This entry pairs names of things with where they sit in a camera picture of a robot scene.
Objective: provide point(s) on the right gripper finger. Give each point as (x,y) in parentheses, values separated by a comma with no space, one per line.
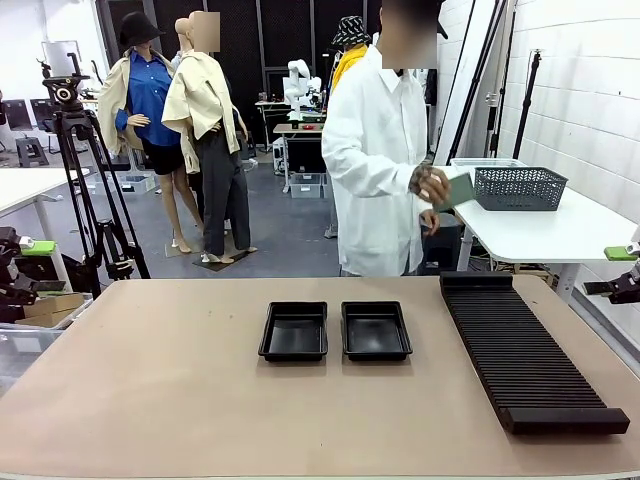
(625,290)
(616,252)

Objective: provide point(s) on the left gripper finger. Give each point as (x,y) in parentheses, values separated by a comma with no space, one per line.
(42,248)
(47,285)

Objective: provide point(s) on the green circuit board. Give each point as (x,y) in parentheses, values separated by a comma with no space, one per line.
(457,192)

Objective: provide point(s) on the black ESD tray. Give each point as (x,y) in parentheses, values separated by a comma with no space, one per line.
(376,330)
(293,331)

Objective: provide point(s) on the person's left hand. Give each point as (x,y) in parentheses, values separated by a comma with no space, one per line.
(430,222)

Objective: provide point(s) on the person's right hand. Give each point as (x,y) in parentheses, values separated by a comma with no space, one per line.
(432,186)

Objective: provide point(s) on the brown cardboard box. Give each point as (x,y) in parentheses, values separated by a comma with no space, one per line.
(55,305)

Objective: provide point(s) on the black bag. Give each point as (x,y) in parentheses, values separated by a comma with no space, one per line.
(75,272)

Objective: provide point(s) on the large transparent plastic crate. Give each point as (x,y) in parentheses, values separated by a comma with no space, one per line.
(25,345)

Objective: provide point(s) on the large white work table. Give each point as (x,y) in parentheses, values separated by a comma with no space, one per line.
(25,185)

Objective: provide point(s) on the white side table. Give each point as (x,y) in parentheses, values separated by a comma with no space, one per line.
(550,230)

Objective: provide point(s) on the black step stool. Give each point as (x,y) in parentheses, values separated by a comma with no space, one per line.
(31,150)

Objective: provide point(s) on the grey plastic basket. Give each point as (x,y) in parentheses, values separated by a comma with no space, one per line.
(520,190)

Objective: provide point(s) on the black slotted board rack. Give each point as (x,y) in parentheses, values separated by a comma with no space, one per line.
(525,350)

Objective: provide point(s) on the dark computer monitor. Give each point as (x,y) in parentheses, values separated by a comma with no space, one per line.
(16,114)
(42,110)

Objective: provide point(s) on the clear plastic bin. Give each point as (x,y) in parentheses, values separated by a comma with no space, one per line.
(490,162)

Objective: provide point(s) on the black clamp stand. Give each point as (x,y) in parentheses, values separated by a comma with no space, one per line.
(493,130)

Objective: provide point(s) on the black light stand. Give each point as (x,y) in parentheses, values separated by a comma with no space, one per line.
(530,100)

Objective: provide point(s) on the mannequin with blue shirt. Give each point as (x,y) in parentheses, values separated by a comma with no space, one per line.
(147,100)

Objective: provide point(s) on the black slanted stand pole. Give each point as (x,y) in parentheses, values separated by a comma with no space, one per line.
(454,150)

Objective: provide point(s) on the mannequin with cream jacket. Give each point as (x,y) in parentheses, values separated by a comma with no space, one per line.
(200,100)

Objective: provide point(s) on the black bucket hat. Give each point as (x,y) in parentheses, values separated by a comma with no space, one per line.
(137,30)

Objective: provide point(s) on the person in white coat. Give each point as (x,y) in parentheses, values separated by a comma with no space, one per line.
(370,175)

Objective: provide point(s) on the clear storage box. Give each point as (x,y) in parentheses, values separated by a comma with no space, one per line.
(306,186)

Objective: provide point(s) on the background desk with black cabinet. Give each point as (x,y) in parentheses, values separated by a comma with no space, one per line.
(302,152)

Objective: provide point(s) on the small white background robot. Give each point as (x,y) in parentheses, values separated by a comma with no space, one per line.
(300,85)

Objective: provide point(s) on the mannequin with yellow hoodie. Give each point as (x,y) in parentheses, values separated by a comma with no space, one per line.
(350,62)

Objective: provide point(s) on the patterned bucket hat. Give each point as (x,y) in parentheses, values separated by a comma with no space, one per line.
(351,30)

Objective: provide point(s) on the black camera tripod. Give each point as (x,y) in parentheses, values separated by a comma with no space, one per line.
(65,95)

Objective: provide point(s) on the black mannequin base plate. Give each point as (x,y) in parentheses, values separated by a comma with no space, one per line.
(220,265)

